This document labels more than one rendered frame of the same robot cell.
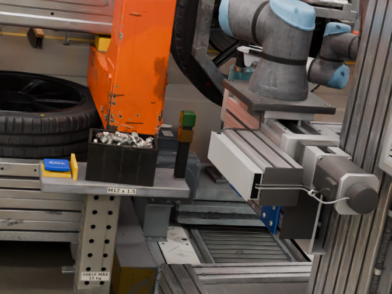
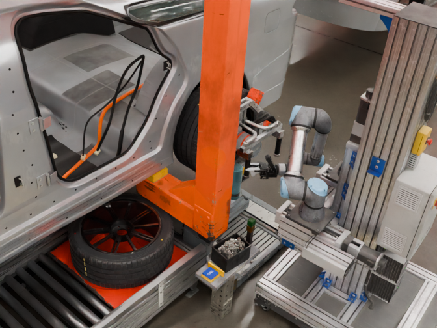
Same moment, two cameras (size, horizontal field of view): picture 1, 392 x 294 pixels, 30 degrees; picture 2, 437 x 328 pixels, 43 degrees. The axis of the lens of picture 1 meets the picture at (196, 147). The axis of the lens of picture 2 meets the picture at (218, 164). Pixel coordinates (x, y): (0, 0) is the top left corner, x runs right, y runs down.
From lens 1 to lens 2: 2.43 m
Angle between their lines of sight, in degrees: 37
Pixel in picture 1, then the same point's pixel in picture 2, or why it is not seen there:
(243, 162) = (337, 266)
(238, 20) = (294, 196)
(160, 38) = (228, 192)
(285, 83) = (321, 215)
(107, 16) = (155, 165)
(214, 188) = not seen: hidden behind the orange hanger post
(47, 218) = (183, 284)
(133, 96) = (220, 220)
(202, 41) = not seen: hidden behind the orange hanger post
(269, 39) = (313, 202)
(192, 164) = not seen: hidden behind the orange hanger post
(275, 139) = (330, 242)
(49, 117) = (166, 239)
